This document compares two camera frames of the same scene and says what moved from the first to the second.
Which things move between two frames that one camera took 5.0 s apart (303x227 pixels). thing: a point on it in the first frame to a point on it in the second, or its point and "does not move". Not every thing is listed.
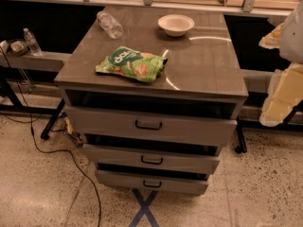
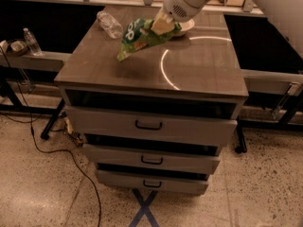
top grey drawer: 115,124 does not move
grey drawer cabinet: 166,135 does not move
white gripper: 293,38 to 177,3
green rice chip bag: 133,64 to 139,33
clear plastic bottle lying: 110,25 does not move
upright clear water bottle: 34,47 does not move
